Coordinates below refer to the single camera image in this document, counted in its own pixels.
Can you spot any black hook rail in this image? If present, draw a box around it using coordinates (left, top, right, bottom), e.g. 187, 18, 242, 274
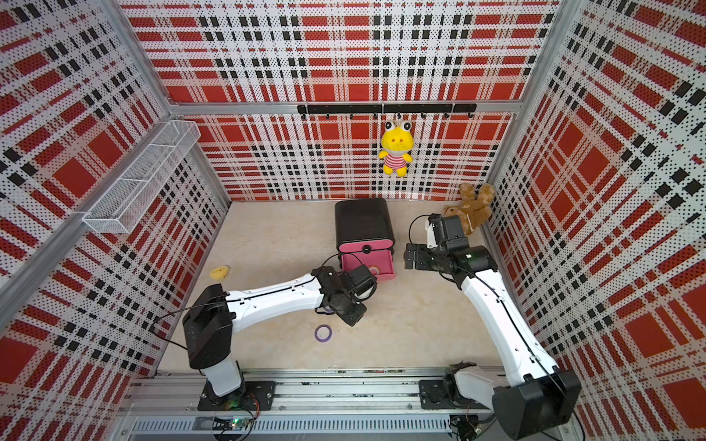
297, 103, 478, 117

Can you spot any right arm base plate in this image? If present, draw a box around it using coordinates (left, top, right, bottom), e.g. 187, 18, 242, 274
418, 380, 461, 410

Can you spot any black pink drawer cabinet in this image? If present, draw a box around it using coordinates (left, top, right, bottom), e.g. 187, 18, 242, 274
335, 198, 395, 281

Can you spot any yellow frog plush toy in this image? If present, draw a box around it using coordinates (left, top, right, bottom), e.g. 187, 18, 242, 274
379, 121, 414, 178

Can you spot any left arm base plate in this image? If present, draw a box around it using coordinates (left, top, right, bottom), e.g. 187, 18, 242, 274
198, 381, 277, 413

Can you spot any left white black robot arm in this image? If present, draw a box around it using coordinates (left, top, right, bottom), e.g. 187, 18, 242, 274
182, 265, 378, 411

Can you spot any aluminium front rail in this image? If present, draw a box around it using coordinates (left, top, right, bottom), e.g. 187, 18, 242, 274
111, 367, 512, 440

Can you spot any white wire mesh shelf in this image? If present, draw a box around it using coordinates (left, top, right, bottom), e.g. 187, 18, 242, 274
83, 119, 200, 234

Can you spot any small yellow toy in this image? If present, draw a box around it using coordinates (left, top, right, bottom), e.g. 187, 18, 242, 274
209, 266, 230, 280

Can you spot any brown teddy bear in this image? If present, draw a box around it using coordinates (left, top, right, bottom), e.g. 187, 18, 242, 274
443, 183, 496, 236

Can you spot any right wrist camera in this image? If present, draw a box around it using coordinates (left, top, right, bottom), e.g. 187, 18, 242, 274
425, 213, 441, 249

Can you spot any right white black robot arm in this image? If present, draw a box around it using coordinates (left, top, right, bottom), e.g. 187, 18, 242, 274
404, 214, 586, 440

